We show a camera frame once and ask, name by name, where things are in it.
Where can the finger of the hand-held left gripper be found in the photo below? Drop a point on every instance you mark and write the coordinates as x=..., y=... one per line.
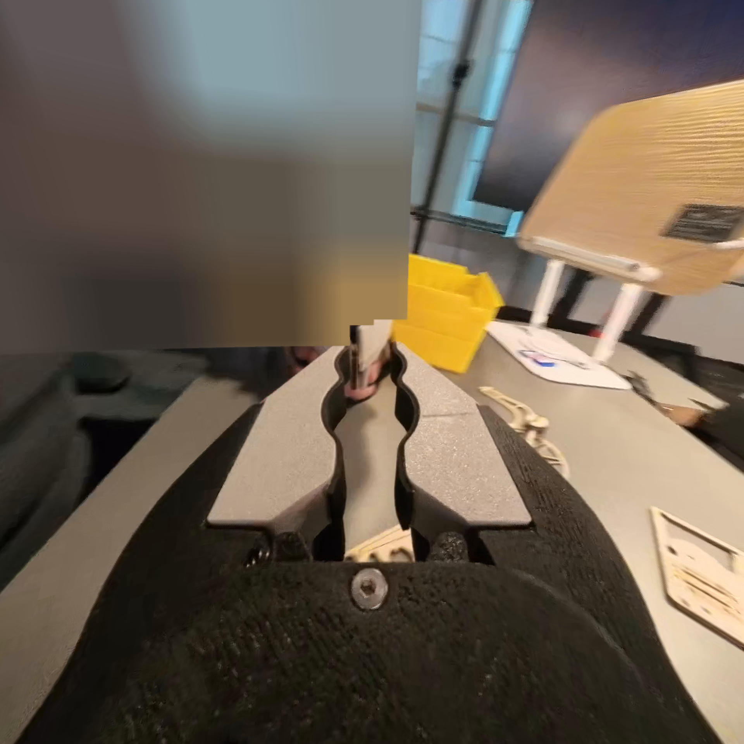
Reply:
x=372, y=349

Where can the white panel stand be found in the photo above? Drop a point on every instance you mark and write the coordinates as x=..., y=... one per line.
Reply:
x=558, y=360

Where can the person's left hand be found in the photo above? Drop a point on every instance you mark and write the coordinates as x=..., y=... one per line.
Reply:
x=363, y=392

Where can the black tripod pole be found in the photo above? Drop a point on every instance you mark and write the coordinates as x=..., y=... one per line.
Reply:
x=447, y=116

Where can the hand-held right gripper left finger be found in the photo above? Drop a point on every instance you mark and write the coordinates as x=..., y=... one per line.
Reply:
x=285, y=453

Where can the wooden part sheet with curved cutouts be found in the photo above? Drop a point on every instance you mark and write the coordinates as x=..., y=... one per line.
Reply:
x=381, y=549

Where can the yellow plastic bin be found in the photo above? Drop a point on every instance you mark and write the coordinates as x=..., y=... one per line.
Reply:
x=447, y=314

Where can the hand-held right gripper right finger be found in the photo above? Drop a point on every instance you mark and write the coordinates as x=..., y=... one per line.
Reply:
x=459, y=453

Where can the rectangular wooden part sheet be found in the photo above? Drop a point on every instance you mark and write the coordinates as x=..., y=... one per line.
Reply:
x=706, y=575

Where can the tan board panel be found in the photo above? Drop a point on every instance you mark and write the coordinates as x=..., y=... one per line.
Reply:
x=645, y=192

